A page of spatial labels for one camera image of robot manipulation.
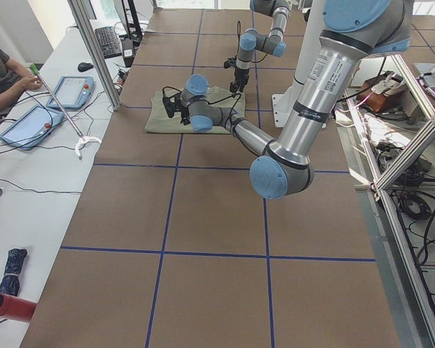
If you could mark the olive green long-sleeve shirt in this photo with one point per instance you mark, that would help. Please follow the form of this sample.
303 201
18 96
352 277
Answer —
159 122

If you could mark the black power adapter with label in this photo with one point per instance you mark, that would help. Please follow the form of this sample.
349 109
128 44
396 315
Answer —
128 52

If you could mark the blue teach pendant far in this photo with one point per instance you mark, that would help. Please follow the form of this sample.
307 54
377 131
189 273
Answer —
73 92

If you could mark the folded dark blue umbrella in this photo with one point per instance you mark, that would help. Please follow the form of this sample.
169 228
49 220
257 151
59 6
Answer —
10 283

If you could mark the blue teach pendant near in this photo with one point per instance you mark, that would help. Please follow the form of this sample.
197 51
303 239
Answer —
32 128

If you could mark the black computer mouse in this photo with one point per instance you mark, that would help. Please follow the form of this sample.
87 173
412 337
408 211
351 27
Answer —
84 66

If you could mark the brown table cover mat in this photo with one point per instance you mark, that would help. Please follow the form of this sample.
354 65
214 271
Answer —
170 246

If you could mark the grey aluminium frame post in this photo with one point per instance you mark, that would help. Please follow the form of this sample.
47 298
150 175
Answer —
87 33

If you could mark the brown box with white object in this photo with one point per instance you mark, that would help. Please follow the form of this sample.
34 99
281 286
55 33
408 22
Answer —
383 92

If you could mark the metal reacher stick white hook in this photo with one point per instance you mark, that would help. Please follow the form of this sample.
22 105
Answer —
54 103

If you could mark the blue teach pendant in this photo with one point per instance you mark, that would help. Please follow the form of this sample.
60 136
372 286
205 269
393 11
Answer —
73 92
32 128

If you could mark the black keyboard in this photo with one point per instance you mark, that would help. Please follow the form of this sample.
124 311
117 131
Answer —
108 42

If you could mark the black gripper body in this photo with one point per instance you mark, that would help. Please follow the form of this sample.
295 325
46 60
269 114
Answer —
240 76
184 110

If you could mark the aluminium frame rack right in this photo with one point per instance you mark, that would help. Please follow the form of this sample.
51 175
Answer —
392 155

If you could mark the red cylinder tube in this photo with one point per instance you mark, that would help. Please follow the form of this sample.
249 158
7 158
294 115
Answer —
16 308

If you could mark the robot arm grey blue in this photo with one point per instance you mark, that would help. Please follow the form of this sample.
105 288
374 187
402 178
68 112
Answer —
348 31
252 41

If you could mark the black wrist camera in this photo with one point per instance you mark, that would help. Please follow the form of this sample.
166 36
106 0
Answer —
230 62
171 105

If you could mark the seated person in grey shirt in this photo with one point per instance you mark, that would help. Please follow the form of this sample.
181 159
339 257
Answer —
15 80

